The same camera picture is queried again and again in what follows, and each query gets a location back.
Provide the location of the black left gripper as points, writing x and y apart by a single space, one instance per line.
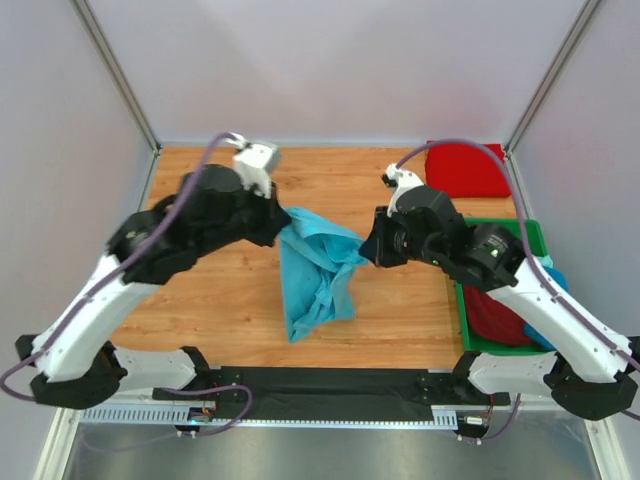
276 219

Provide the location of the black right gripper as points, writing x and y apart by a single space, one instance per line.
374 247

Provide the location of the light blue t-shirt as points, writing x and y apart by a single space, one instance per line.
318 259

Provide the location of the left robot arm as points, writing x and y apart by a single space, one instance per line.
81 367

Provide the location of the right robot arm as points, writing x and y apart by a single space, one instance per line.
587 372

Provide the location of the folded red t-shirt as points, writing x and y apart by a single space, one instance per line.
464 172

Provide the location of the green plastic bin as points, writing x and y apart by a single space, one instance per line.
473 342

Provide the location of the dark red t-shirt in bin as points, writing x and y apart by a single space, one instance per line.
493 321

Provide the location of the mint green t-shirt in bin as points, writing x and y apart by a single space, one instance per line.
546 261

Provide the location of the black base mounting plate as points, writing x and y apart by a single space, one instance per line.
342 394

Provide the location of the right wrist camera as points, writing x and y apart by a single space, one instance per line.
399 181

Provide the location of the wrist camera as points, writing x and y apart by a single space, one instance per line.
399 181
254 162

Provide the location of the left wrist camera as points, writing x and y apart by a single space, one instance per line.
254 162

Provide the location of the left aluminium corner post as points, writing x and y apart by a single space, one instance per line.
91 24

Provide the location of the aluminium corner post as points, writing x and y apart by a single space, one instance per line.
578 29
91 24

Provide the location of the right aluminium corner post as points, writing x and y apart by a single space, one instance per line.
578 29

